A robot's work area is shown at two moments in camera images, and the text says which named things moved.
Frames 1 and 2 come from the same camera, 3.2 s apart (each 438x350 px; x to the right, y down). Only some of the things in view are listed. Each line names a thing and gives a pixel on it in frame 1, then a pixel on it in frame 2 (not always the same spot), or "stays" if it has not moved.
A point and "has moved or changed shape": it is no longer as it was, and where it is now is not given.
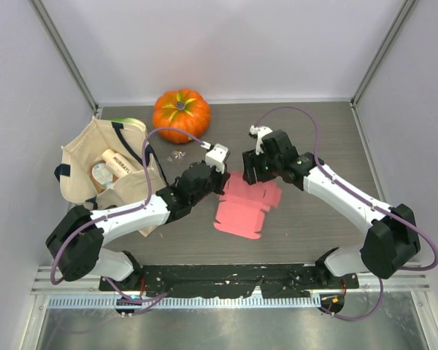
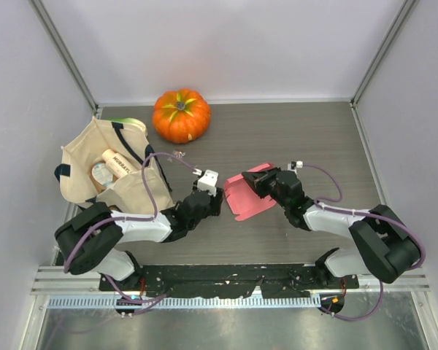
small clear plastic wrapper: (178, 155) stays
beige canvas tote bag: (112, 166) stays
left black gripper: (222, 179) → (216, 202)
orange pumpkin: (184, 109) stays
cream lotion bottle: (117, 163) stays
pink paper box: (241, 205) has moved or changed shape
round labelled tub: (102, 176) stays
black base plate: (274, 281) stays
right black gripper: (252, 160) → (259, 179)
